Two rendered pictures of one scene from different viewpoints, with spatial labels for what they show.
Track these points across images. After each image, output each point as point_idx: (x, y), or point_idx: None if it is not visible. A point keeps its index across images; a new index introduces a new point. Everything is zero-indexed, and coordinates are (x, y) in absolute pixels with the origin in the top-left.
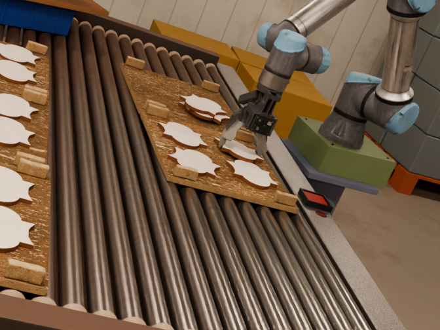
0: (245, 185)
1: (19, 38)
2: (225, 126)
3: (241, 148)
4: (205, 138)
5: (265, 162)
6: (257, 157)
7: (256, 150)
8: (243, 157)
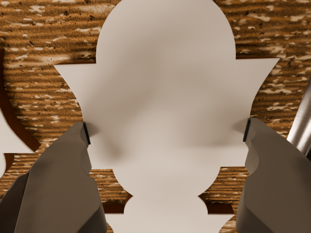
0: None
1: None
2: (18, 179)
3: (180, 108)
4: (28, 31)
5: (290, 111)
6: (228, 165)
7: (246, 131)
8: (155, 202)
